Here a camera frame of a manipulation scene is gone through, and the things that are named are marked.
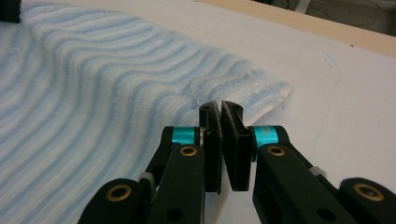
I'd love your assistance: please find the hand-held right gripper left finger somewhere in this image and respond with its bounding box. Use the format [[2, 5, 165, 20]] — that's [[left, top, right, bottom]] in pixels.
[[161, 100, 224, 195]]

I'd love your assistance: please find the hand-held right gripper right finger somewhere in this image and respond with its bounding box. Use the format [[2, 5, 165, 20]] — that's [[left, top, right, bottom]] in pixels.
[[220, 100, 292, 192]]

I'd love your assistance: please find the blue striped towel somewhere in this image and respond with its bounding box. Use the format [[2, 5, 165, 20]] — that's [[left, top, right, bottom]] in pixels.
[[0, 1, 294, 224]]

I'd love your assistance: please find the white grid mat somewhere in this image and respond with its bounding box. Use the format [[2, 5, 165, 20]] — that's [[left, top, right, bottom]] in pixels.
[[0, 0, 396, 224]]

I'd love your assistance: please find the wooden table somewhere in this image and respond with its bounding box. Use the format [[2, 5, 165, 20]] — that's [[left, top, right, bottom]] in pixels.
[[195, 0, 396, 59]]

